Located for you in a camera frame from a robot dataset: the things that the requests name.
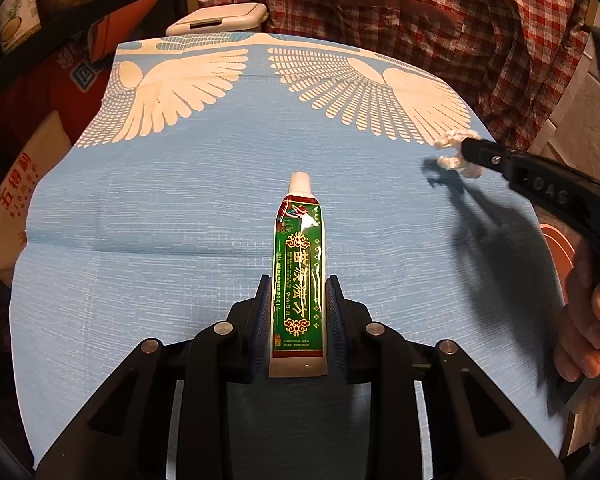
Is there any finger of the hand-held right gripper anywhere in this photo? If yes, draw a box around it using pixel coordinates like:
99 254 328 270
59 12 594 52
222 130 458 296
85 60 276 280
459 137 516 182

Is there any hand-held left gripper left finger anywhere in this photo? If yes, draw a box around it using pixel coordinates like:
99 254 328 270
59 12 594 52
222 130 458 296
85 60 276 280
35 274 272 480

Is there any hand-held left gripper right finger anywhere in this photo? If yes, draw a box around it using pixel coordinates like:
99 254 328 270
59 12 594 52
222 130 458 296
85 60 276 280
326 274 566 480

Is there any white tissue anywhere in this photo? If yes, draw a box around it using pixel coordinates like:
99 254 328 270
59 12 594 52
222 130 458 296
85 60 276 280
434 129 483 178

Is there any pink plastic bin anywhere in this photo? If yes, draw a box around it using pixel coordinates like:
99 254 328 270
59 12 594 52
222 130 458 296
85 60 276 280
539 223 576 306

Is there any green ointment tube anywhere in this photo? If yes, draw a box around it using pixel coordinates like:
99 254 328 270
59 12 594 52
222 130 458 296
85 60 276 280
267 171 329 378

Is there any white trash bin lid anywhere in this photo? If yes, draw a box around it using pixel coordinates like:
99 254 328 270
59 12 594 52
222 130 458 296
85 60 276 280
165 2 270 37

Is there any person's right hand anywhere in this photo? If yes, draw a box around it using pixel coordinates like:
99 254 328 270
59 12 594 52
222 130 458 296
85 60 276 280
552 240 600 383

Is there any blue winged tablecloth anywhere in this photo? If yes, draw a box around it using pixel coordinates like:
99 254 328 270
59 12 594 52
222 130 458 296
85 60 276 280
7 32 568 471

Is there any red plaid shirt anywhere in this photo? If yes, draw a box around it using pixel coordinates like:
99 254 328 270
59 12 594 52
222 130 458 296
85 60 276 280
197 0 593 153

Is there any white flour bag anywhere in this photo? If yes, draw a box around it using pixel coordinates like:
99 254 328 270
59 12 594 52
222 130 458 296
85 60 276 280
0 110 73 286

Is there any red printed bag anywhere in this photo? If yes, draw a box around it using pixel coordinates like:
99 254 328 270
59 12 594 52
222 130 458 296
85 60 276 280
5 0 166 131

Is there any labelled jar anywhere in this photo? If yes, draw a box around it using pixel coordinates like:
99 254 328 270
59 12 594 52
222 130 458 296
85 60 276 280
0 0 43 55

